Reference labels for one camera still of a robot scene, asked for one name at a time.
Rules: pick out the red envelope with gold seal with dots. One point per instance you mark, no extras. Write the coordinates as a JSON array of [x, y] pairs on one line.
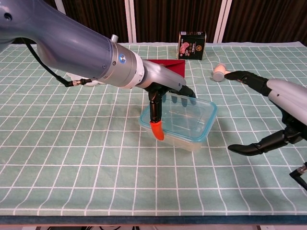
[[177, 68]]

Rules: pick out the black luncheon meat can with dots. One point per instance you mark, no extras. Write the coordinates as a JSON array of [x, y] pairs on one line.
[[192, 46]]

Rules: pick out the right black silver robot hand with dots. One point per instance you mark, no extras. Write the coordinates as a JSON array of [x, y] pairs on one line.
[[287, 95]]

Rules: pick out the clear blue plastic container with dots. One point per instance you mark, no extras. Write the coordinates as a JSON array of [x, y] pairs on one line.
[[206, 124]]

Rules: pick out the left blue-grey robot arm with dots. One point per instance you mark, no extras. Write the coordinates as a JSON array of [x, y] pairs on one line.
[[72, 45]]

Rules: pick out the clear plastic food container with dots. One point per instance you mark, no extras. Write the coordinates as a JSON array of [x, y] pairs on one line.
[[182, 145]]

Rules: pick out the white partition frame post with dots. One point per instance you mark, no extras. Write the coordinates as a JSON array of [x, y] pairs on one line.
[[221, 21], [130, 21], [58, 6]]

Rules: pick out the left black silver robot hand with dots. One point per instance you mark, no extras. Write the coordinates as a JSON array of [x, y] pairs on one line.
[[163, 74]]

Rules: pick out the small wooden mallet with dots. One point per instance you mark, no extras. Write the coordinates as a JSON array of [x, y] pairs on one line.
[[219, 72]]

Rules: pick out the green checked tablecloth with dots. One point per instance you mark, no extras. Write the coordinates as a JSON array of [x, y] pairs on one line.
[[72, 155]]

